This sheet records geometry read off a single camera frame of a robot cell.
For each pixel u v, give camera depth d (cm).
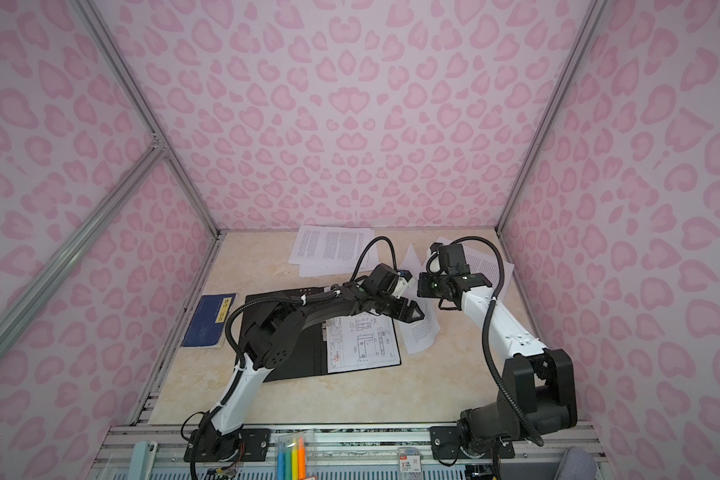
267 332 59
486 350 44
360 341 90
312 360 87
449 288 62
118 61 75
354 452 73
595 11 69
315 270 110
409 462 69
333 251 114
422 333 90
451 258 66
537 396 42
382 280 78
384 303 82
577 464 68
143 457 69
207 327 93
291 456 71
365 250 80
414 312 85
